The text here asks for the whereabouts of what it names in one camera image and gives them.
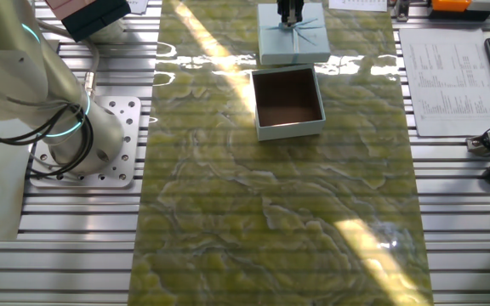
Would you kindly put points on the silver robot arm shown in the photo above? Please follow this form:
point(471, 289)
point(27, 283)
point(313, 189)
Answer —
point(36, 85)

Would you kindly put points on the dark blue cardboard box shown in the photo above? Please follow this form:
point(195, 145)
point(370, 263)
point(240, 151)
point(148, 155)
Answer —
point(96, 19)

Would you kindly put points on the green marble pattern mat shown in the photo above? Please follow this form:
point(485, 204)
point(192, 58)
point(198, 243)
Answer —
point(270, 212)

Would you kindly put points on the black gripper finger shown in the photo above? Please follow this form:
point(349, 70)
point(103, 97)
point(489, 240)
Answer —
point(297, 10)
point(284, 10)

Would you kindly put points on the light blue box base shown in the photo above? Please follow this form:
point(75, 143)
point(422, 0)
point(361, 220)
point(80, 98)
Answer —
point(289, 129)

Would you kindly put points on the pink cardboard box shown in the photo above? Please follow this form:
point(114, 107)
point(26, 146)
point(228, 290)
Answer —
point(68, 6)

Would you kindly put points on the printed instruction paper sheet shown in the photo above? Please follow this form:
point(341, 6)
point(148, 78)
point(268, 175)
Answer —
point(136, 5)

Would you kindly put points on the small printed paper sheet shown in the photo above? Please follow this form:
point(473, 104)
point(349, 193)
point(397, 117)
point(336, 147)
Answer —
point(357, 4)

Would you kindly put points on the grey box with orange button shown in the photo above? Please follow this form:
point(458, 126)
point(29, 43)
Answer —
point(453, 5)

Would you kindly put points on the light blue ribboned box lid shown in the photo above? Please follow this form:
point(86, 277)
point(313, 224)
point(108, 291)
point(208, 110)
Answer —
point(294, 44)

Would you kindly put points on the silver robot mounting plate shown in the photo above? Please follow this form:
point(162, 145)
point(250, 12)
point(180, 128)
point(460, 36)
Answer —
point(123, 127)

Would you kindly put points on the printed table paper sheet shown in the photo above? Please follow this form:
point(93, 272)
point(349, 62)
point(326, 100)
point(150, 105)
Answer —
point(449, 85)

